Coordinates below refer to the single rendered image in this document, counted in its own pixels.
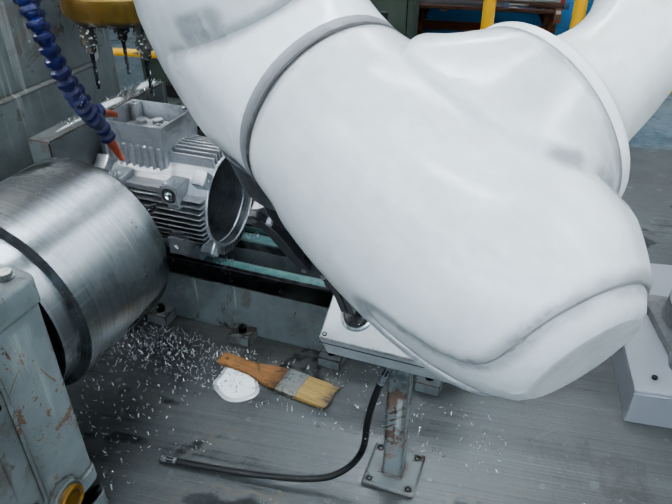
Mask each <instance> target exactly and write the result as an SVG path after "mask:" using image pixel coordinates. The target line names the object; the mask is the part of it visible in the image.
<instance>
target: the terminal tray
mask: <svg viewBox="0 0 672 504"><path fill-rule="evenodd" d="M111 111H114V112H116V113H118V116H117V117H105V118H106V121H107V122H108V123H109V124H110V125H111V130H113V131H114V132H115V134H116V138H115V140H116V142H117V144H118V146H119V148H120V150H121V152H122V154H123V156H124V158H125V159H124V160H123V161H120V160H119V159H118V157H117V156H116V155H115V154H114V153H113V151H112V150H111V149H110V148H109V147H108V145H107V144H104V143H102V142H101V141H100V143H101V147H102V151H103V154H108V155H110V156H111V157H112V158H113V162H114V163H116V162H117V161H119V163H120V164H123V162H126V165H129V164H130V163H132V165H133V166H136V165H137V164H139V167H140V168H142V167H143V165H145V166H146V169H149V168H150V167H152V168H153V170H156V169H157V168H159V170H160V171H163V170H164V169H167V168H168V166H169V164H170V155H169V151H172V147H175V144H178V141H181V139H184V137H187V136H190V135H198V133H197V130H198V128H197V123H196V122H195V120H194V119H193V117H192V115H191V114H190V112H189V110H188V109H187V107H186V106H181V105H174V104H166V103H159V102H152V101H144V100H137V99H132V100H130V101H128V102H126V103H124V104H122V105H121V106H119V107H117V108H115V109H113V110H111ZM151 119H152V120H151ZM166 120H167V121H166ZM168 121H169V122H168Z"/></svg>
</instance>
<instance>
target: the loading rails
mask: <svg viewBox="0 0 672 504"><path fill-rule="evenodd" d="M244 231H245V234H244V236H243V234H242V238H240V242H238V245H235V248H233V250H230V252H228V253H227V254H225V255H221V254H219V255H218V257H214V259H213V257H212V256H211V258H210V257H209V256H207V257H206V258H205V259H204V260H200V259H195V258H191V257H186V256H185V255H180V254H176V253H171V252H170V247H168V249H167V248H166V250H168V251H166V252H167V257H168V263H169V277H168V283H167V286H166V289H165V292H164V294H163V295H162V297H161V298H160V300H159V301H158V302H157V303H156V304H155V305H154V306H153V307H152V308H151V309H150V310H149V311H148V312H147V319H148V321H149V322H152V323H156V324H159V325H162V324H163V326H168V325H169V323H170V322H171V321H172V320H173V319H174V318H175V317H176V316H181V317H185V318H188V319H192V320H196V321H200V322H204V323H208V324H212V325H216V326H220V327H224V328H228V329H232V330H231V331H230V332H229V333H228V339H229V342H230V343H233V344H237V345H240V346H244V347H250V346H251V345H252V343H253V342H254V341H255V339H256V338H257V336H260V337H264V338H268V339H272V340H276V341H280V342H284V343H288V344H292V345H296V346H300V347H304V348H308V349H312V350H316V351H319V352H320V353H319V354H318V356H317V365H318V366H321V367H325V368H329V369H333V370H337V371H340V370H341V368H342V366H343V364H344V362H345V360H346V358H347V357H343V356H339V355H335V354H332V353H328V352H327V351H326V349H325V347H324V345H323V343H320V338H319V335H320V333H321V330H322V327H323V324H324V321H325V318H326V315H327V312H328V309H329V306H330V303H331V300H332V297H333V292H332V289H328V288H327V287H326V286H325V284H324V281H323V280H322V279H321V278H319V277H318V276H317V274H316V272H315V271H312V270H311V272H310V273H303V272H301V271H300V270H299V269H298V268H297V267H296V266H295V265H294V264H293V263H292V262H291V261H290V259H289V258H288V257H287V256H286V255H285V254H284V253H283V252H282V250H281V249H280V248H279V247H278V246H277V245H276V244H275V243H274V242H273V240H272V239H271V238H270V237H269V236H268V235H267V234H266V233H265V232H264V231H263V230H262V229H260V228H259V227H257V226H256V225H252V224H247V223H246V224H245V226H244ZM255 232H256V234H255ZM257 232H258V233H259V234H260V235H259V234H258V233H257ZM253 233H254V234H253ZM247 234H248V235H247ZM250 234H251V236H249V235H250ZM257 234H258V238H257V236H256V235H257ZM246 235H247V236H248V237H250V238H248V237H246ZM244 237H245V238H244ZM253 238H254V239H253ZM249 239H250V240H249ZM169 252H170V253H169ZM226 256H227V262H226ZM233 256H234V257H233ZM219 258H220V259H222V260H220V259H219ZM232 258H233V259H234V260H235V261H234V262H233V260H231V259H232ZM207 259H208V260H209V259H210V260H209V261H210V262H209V261H208V260H207ZM223 259H225V261H224V263H223V264H222V263H221V262H222V261H223ZM206 260H207V261H206ZM213 260H214V261H213ZM230 260H231V261H230ZM232 262H233V264H234V265H233V264H232ZM218 263H219V264H218ZM231 264H232V266H230V265H231ZM347 359H351V358H347ZM351 360H355V359H351ZM355 361H359V360H355ZM359 362H363V361H359ZM363 363H367V362H363ZM367 364H371V363H367ZM371 365H375V364H371ZM375 366H379V365H375ZM379 367H383V366H379ZM383 368H385V367H383ZM414 375H415V374H414ZM415 376H417V377H416V380H415V384H414V390H415V391H418V392H422V393H426V394H429V395H433V396H437V397H438V396H439V395H440V393H441V390H442V386H443V383H446V384H450V385H452V384H451V383H447V382H443V381H439V380H435V379H431V378H427V377H423V376H419V375H415Z"/></svg>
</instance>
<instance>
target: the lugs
mask: <svg viewBox="0 0 672 504"><path fill-rule="evenodd" d="M113 164H114V162H113V158H112V157H111V156H110V155H108V154H102V153H97V156H96V159H95V162H94V165H93V166H95V167H99V168H100V169H101V170H103V171H104V172H106V171H107V173H108V172H109V171H111V170H112V167H113ZM110 169H111V170H110ZM212 178H213V176H212V175H211V174H210V173H209V172H207V171H202V170H195V172H194V175H193V179H192V182H191V185H193V186H194V187H195V188H197V189H202V190H209V188H210V184H211V181H212ZM220 249H221V246H220V245H218V244H216V243H212V242H208V243H207V244H206V245H205V244H202V247H201V251H200V252H201V253H203V254H205V255H207V256H212V257H218V255H219V252H220Z"/></svg>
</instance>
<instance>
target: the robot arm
mask: <svg viewBox="0 0 672 504"><path fill-rule="evenodd" d="M133 2H134V5H135V8H136V12H137V15H138V18H139V20H140V23H141V25H142V27H143V29H144V31H145V34H146V36H147V38H148V40H149V42H150V44H151V46H152V48H153V50H154V52H155V54H156V56H157V58H158V60H159V62H160V64H161V66H162V68H163V70H164V72H165V73H166V75H167V77H168V79H169V80H170V82H171V84H172V85H173V87H174V89H175V90H176V92H177V94H178V96H179V97H180V99H181V100H182V101H183V103H184V104H185V106H186V107H187V109H188V110H189V112H190V114H191V115H192V117H193V119H194V120H195V122H196V123H197V125H198V126H199V127H200V129H201V130H202V131H203V133H204V134H205V135H206V136H207V137H208V139H209V140H210V141H211V142H212V143H214V144H215V145H216V146H217V147H219V148H220V149H221V151H222V152H223V154H224V156H225V157H226V159H227V160H228V161H229V163H230V164H231V166H232V168H233V170H234V172H235V173H236V175H237V177H238V179H239V181H240V183H241V185H242V186H243V188H244V190H245V191H246V193H247V194H248V195H249V196H250V197H251V198H252V199H253V200H254V203H253V206H252V208H251V211H250V213H249V215H248V220H249V221H250V222H252V223H253V224H255V225H256V226H257V227H259V228H260V229H262V230H263V231H264V232H265V233H266V234H267V235H268V236H269V237H270V238H271V239H272V240H273V242H274V243H275V244H276V245H277V246H278V247H279V248H280V249H281V250H282V252H283V253H284V254H285V255H286V256H287V257H288V258H289V259H290V261H291V262H292V263H293V264H294V265H295V266H296V267H297V268H298V269H299V270H300V271H301V272H303V273H310V272H311V270H312V271H315V272H316V274H317V276H318V277H319V278H321V279H322V280H323V281H324V284H325V286H326V287H327V288H328V289H332V292H333V294H334V296H335V299H336V301H337V303H338V306H339V308H340V311H341V312H345V313H349V314H355V312H356V310H357V311H358V312H359V313H360V314H361V315H362V316H363V317H364V318H365V319H366V320H367V321H368V322H369V323H370V324H371V325H372V326H373V327H374V328H375V329H377V330H378V331H379V332H380V333H381V334H382V335H383V336H384V337H385V338H387V339H388V340H389V341H390V342H391V343H393V344H394V345H395V346H396V347H397V348H398V349H400V350H401V351H402V352H403V353H405V354H406V355H407V356H409V357H410V358H411V359H413V360H414V361H415V362H417V363H418V364H420V365H421V366H423V367H424V368H425V369H427V370H429V371H430V372H432V373H433V374H435V375H436V376H438V377H440V378H441V379H443V380H445V381H447V382H449V383H451V384H452V385H454V386H456V387H459V388H461V389H463V390H465V391H468V392H470V393H473V394H477V395H484V396H497V397H502V398H506V399H511V400H516V401H521V400H527V399H534V398H538V397H542V396H544V395H547V394H549V393H552V392H554V391H556V390H558V389H560V388H562V387H564V386H566V385H568V384H569V383H571V382H573V381H575V380H576V379H578V378H580V377H581V376H583V375H585V374H586V373H588V372H589V371H591V370H592V369H594V368H595V367H597V366H598V365H599V364H601V363H602V362H604V361H605V360H606V359H608V358H609V357H610V356H612V355H613V354H614V353H615V352H616V351H618V350H619V349H620V348H621V347H622V346H623V345H625V344H626V343H627V342H628V341H629V340H630V339H631V338H632V337H633V336H634V335H635V333H636V332H637V331H638V330H639V329H640V327H641V326H642V323H643V319H644V317H645V315H646V314H647V315H648V317H649V318H650V320H651V322H652V324H653V326H654V328H655V330H656V332H657V334H658V336H659V338H660V340H661V342H662V344H663V346H664V348H665V350H666V352H667V355H668V359H669V362H668V365H669V368H670V369H671V370H672V288H671V292H670V294H669V296H661V295H654V294H649V293H650V290H651V286H652V273H651V267H650V261H649V256H648V252H647V248H646V244H645V241H644V237H643V234H642V231H641V228H640V225H639V222H638V220H637V218H636V216H635V215H634V213H633V212H632V210H631V209H630V207H629V206H628V204H627V203H626V202H625V201H624V200H623V199H622V198H621V197H622V195H623V193H624V191H625V189H626V186H627V183H628V179H629V173H630V151H629V144H628V142H629V141H630V140H631V138H632V137H633V136H634V135H635V134H636V133H637V132H638V131H639V130H640V129H641V127H642V126H643V125H644V124H645V123H646V122H647V121H648V120H649V119H650V117H651V116H652V115H653V114H654V113H655V112H656V111H657V109H658V108H659V107H660V106H661V104H662V103H663V102H664V100H665V99H666V98H667V97H668V95H669V94H670V93H671V91H672V0H594V3H593V5H592V8H591V10H590V12H589V13H588V14H587V16H586V17H585V18H584V19H583V20H582V21H581V22H580V23H578V24H577V25H576V26H575V27H573V28H572V29H570V30H568V31H566V32H564V33H562V34H560V35H557V36H555V35H553V34H551V33H549V32H548V31H546V30H544V29H541V28H539V27H537V26H534V25H531V24H527V23H522V22H514V21H510V22H501V23H497V24H494V25H492V26H490V27H488V28H486V29H481V30H474V31H467V32H458V33H424V34H420V35H417V36H415V37H414V38H412V39H411V40H410V39H408V38H407V37H406V36H404V35H403V34H401V33H400V32H399V31H397V30H396V29H395V28H394V27H393V26H392V25H391V24H390V23H389V22H388V21H387V20H386V19H385V18H384V17H383V16H382V15H381V14H380V13H379V11H378V10H377V9H376V8H375V6H374V5H373V4H372V3H371V1H370V0H133ZM303 253H304V254H303Z"/></svg>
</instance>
